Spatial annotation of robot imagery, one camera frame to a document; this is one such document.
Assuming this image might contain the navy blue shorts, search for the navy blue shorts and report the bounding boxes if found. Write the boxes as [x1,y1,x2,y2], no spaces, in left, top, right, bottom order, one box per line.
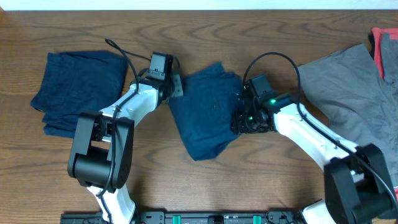
[169,62,243,161]

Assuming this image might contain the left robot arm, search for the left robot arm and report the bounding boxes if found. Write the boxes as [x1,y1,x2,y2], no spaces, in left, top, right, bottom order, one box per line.
[60,70,183,223]

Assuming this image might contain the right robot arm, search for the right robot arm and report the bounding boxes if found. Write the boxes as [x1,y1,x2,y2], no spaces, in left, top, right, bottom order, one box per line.
[231,86,397,223]

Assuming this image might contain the grey shorts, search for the grey shorts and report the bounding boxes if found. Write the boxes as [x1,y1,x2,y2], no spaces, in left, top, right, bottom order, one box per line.
[298,33,397,187]

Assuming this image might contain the folded navy shorts left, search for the folded navy shorts left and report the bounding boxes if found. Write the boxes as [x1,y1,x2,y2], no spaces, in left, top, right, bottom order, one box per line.
[30,50,127,138]

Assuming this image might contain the red black garment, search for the red black garment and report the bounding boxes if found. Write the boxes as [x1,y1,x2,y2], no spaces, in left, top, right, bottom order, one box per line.
[371,27,397,194]

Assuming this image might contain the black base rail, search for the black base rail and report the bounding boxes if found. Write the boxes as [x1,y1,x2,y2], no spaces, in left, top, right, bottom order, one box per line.
[60,209,306,224]

